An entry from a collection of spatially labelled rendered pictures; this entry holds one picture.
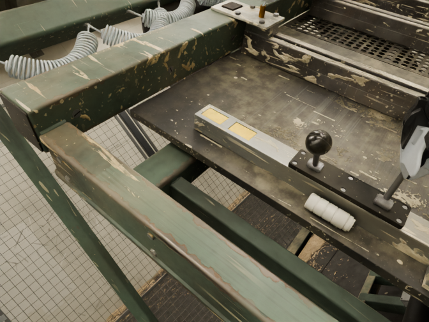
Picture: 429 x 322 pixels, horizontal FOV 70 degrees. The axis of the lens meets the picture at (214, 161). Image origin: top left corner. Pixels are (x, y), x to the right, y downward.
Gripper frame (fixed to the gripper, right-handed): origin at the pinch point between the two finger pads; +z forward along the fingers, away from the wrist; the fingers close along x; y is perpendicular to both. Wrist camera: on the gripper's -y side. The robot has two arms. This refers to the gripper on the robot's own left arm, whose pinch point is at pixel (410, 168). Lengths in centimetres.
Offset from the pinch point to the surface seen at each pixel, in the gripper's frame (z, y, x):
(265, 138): 9.0, -8.9, -21.2
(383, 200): 7.1, 0.6, -0.6
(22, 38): 13, -28, -97
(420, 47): 11, -78, 17
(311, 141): -1.8, 2.2, -14.5
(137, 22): 195, -450, -309
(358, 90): 9.6, -36.8, -3.4
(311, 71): 9.8, -41.2, -15.3
